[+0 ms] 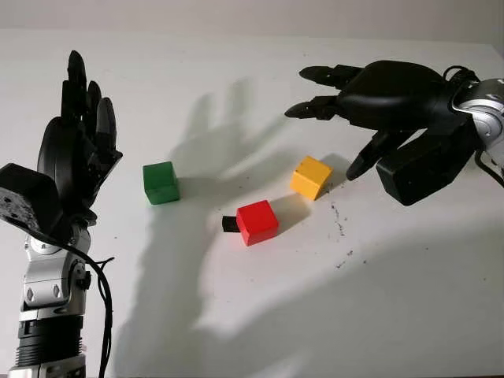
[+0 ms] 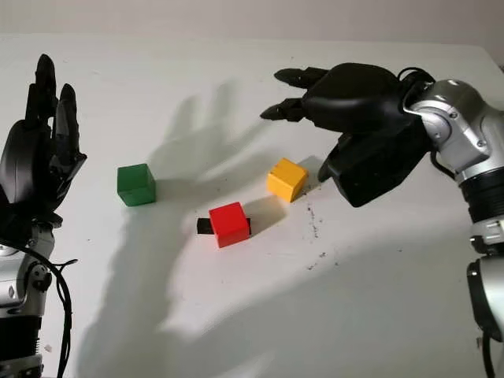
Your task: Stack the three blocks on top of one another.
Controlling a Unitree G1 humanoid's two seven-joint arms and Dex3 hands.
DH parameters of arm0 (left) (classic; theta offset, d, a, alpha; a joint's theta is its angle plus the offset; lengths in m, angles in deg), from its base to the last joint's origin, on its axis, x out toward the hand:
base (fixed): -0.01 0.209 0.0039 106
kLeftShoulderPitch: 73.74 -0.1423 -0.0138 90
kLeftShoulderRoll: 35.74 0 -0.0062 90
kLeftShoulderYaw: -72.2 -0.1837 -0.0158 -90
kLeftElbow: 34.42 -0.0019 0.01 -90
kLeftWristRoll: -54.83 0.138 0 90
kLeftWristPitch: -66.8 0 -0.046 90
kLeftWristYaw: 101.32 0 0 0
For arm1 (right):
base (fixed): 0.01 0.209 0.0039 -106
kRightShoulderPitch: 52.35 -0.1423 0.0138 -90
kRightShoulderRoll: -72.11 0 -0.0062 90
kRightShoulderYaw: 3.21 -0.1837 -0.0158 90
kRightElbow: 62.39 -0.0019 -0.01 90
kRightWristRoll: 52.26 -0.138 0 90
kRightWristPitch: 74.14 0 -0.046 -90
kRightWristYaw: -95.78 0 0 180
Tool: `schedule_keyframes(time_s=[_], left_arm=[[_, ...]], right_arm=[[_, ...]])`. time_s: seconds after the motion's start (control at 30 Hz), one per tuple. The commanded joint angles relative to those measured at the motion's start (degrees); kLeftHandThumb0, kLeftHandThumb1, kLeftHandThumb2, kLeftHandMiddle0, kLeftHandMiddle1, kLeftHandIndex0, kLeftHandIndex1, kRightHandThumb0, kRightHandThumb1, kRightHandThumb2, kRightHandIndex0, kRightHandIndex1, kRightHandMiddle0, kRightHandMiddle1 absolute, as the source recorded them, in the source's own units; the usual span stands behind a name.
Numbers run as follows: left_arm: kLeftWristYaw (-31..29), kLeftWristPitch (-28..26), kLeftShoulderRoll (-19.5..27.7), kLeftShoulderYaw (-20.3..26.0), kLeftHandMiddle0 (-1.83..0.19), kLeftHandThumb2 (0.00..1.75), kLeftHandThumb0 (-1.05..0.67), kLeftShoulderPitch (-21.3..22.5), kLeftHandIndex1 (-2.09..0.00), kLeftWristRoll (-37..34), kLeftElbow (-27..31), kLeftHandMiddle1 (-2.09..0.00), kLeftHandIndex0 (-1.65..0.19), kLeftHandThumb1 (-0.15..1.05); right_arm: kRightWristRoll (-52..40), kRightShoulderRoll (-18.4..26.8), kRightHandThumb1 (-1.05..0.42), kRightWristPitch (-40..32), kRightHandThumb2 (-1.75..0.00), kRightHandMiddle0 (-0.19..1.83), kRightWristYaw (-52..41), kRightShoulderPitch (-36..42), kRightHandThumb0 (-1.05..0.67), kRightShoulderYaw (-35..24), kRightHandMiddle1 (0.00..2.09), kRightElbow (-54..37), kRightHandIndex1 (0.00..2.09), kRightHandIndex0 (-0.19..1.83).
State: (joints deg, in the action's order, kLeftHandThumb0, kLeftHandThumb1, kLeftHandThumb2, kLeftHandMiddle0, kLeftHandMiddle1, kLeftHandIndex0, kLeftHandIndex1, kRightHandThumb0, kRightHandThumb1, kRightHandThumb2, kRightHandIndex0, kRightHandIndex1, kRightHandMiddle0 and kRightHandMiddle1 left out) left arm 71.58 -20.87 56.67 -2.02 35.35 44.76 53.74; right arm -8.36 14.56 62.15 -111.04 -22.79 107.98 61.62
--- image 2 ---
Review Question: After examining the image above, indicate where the green wooden block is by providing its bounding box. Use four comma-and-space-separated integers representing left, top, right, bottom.
117, 163, 158, 207

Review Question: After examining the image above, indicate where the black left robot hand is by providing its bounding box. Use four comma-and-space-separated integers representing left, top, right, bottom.
0, 54, 87, 229

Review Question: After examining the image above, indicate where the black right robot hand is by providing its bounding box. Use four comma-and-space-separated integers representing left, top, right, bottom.
259, 61, 423, 135

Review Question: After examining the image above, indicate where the black tape strip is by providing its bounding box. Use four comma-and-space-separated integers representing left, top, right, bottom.
196, 216, 252, 236

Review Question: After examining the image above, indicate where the yellow wooden block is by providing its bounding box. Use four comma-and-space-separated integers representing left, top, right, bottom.
266, 157, 309, 204

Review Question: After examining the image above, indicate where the red wooden block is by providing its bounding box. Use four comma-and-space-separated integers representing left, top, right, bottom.
208, 201, 250, 249

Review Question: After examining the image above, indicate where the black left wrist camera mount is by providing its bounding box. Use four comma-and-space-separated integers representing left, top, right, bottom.
0, 188, 28, 247

